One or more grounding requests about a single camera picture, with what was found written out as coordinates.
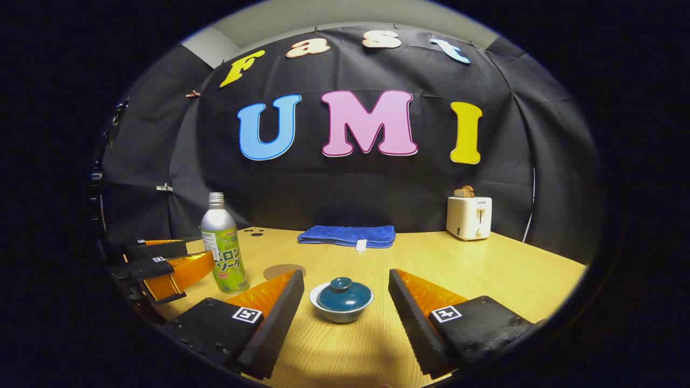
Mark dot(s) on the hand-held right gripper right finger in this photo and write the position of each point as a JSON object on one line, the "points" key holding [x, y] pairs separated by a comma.
{"points": [[415, 323]]}

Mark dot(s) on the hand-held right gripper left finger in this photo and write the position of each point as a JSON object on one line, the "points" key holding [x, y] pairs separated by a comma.
{"points": [[272, 323]]}

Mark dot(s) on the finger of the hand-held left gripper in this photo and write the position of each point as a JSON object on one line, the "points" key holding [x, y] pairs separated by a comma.
{"points": [[183, 272], [161, 250]]}

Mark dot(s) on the round brown coaster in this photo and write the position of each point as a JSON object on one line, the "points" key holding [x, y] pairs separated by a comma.
{"points": [[277, 271]]}

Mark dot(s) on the silver water bottle green label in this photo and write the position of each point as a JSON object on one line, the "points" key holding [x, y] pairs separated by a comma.
{"points": [[221, 226]]}

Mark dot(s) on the white teacup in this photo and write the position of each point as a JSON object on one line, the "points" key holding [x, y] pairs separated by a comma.
{"points": [[340, 318]]}

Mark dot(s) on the blue teacup lid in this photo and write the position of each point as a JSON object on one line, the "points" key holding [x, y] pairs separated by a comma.
{"points": [[344, 296]]}

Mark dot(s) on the folded blue towel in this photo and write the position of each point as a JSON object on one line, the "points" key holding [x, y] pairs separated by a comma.
{"points": [[345, 235]]}

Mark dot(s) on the white toaster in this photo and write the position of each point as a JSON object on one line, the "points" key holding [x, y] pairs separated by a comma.
{"points": [[468, 218]]}

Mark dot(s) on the black backdrop cloth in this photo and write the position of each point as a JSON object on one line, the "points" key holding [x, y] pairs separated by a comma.
{"points": [[377, 188]]}

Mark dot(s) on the toast slice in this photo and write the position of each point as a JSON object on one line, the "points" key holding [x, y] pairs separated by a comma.
{"points": [[464, 191]]}

